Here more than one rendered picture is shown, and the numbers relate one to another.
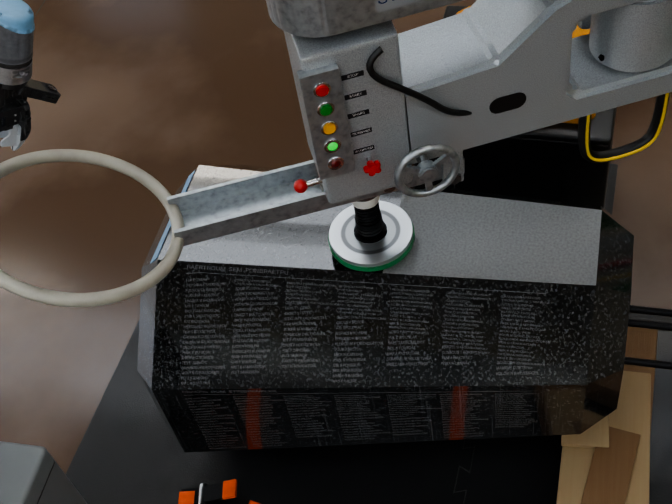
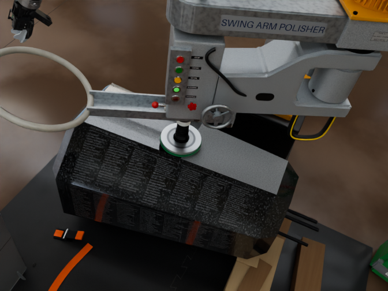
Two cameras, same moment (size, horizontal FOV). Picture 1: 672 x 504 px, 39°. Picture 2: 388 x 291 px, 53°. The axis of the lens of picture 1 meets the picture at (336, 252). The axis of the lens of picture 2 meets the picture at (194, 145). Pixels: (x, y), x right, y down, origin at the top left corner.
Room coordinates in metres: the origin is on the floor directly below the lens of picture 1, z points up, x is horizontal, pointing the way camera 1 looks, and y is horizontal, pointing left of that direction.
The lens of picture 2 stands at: (0.24, -0.01, 2.43)
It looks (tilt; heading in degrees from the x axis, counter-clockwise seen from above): 49 degrees down; 353
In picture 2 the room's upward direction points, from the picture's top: 11 degrees clockwise
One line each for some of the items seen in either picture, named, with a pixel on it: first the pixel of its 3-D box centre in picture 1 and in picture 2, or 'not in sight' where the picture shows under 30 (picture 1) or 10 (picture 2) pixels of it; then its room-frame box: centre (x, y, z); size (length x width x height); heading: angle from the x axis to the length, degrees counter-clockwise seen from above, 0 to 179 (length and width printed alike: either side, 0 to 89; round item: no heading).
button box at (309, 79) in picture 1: (327, 123); (177, 77); (1.48, -0.04, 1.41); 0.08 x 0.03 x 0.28; 95
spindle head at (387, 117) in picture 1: (384, 89); (209, 71); (1.60, -0.18, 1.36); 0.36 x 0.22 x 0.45; 95
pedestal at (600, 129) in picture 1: (520, 150); (256, 124); (2.30, -0.69, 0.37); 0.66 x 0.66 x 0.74; 66
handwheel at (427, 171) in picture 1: (422, 160); (216, 111); (1.49, -0.23, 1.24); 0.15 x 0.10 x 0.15; 95
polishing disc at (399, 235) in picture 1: (370, 232); (181, 138); (1.59, -0.10, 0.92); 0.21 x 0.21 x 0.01
